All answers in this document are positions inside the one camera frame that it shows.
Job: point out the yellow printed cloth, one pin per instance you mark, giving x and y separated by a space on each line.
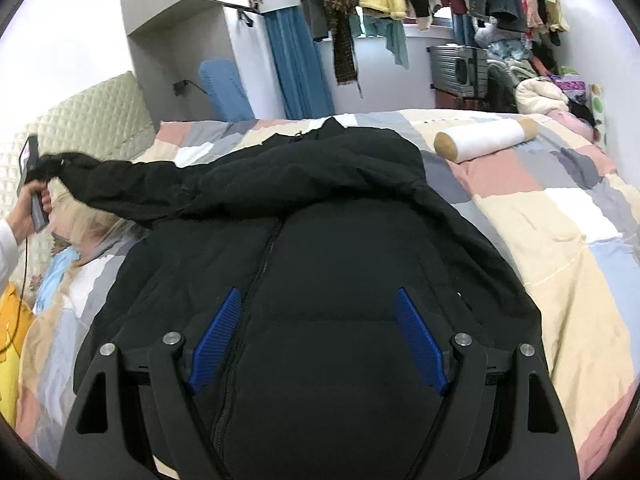
11 340

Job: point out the person's left forearm white sleeve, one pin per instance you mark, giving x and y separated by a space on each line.
7 255

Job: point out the white cylindrical bolster pillow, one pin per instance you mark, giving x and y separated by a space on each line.
487 140

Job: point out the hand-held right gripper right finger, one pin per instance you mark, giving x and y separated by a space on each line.
420 345

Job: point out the cream padded coat pile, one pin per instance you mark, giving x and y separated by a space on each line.
540 95

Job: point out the beige quilted headboard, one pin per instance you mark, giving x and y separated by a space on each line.
85 115

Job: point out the brown plaid hanging garment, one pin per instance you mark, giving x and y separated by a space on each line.
342 20

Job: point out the person's left hand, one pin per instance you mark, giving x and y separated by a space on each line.
44 200

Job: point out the grey ribbed suitcase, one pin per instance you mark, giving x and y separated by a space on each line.
457 72

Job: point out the pastel patchwork quilt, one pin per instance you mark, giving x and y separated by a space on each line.
540 220

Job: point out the blue pleated curtain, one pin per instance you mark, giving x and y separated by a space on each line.
297 65

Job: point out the blue padded board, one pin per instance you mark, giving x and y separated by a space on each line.
225 90

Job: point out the light blue cloth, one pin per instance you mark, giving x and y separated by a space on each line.
52 277

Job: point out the black puffer jacket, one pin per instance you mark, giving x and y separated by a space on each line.
330 240

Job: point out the white wardrobe cabinet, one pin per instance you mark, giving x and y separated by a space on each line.
200 25

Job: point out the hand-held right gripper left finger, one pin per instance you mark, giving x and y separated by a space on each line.
216 345

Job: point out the teal hanging cloth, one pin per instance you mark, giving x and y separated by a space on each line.
395 40

